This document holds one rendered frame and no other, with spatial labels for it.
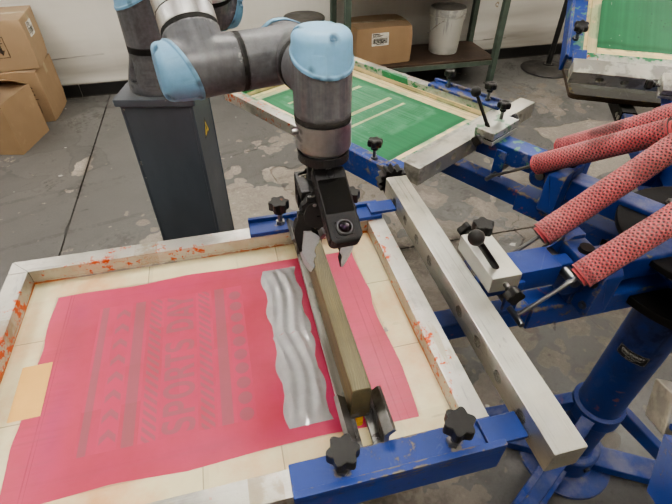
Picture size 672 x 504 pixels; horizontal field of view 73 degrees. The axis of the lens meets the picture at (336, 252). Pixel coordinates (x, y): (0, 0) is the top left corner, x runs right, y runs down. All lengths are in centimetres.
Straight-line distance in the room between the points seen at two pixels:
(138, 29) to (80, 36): 346
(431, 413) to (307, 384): 20
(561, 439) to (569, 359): 152
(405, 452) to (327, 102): 48
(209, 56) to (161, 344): 51
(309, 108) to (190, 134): 64
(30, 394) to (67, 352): 9
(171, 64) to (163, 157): 64
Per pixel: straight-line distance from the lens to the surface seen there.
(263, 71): 65
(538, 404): 73
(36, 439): 87
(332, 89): 57
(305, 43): 56
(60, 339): 98
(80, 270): 108
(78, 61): 468
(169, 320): 93
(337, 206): 62
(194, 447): 77
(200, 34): 64
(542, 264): 94
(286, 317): 88
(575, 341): 231
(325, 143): 60
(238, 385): 81
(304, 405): 77
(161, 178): 128
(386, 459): 69
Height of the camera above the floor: 162
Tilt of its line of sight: 41 degrees down
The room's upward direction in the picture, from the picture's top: straight up
